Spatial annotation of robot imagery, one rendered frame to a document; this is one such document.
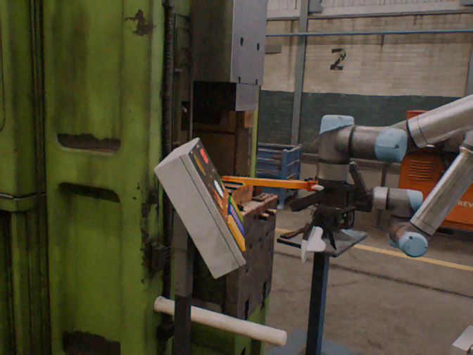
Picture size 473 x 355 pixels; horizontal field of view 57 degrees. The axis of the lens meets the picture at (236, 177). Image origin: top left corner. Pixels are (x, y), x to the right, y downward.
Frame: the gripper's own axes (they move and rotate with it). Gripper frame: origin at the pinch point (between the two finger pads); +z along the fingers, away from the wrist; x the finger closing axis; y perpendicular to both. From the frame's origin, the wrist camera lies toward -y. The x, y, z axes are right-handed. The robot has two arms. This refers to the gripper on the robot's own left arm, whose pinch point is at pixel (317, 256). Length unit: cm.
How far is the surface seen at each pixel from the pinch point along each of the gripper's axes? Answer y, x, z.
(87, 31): -82, -18, -57
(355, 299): -72, 170, 93
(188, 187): -13.5, -31.9, -19.3
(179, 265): -27.1, -22.6, 5.0
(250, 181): -51, 31, -7
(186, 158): -13.9, -32.3, -25.5
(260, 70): -57, 40, -49
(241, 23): -50, 21, -63
